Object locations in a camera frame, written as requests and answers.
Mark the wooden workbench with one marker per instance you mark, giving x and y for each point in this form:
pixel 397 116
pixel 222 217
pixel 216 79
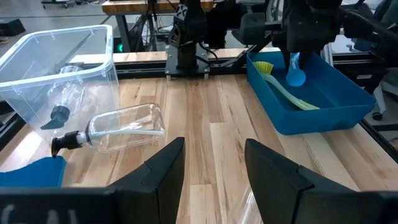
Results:
pixel 140 6

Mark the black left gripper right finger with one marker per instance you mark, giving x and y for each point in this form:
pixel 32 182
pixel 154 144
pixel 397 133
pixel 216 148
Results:
pixel 311 202

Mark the blue dish brush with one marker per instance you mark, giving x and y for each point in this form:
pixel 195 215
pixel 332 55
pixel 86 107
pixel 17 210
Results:
pixel 295 77

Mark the green dish brush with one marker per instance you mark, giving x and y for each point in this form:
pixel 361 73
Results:
pixel 262 67

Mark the clear plastic storage bin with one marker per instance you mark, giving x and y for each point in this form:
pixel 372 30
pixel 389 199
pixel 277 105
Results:
pixel 31 62

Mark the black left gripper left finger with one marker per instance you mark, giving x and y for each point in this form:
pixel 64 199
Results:
pixel 93 205

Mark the blue plastic tray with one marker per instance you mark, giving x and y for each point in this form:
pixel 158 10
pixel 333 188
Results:
pixel 311 121

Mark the blue wavy kitchen sponge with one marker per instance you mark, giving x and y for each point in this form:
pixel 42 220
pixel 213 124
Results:
pixel 31 172

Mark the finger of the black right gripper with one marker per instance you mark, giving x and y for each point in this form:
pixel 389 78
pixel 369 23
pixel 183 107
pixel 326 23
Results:
pixel 287 59
pixel 305 59

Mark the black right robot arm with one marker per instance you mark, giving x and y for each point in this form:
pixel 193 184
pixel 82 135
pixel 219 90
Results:
pixel 186 37

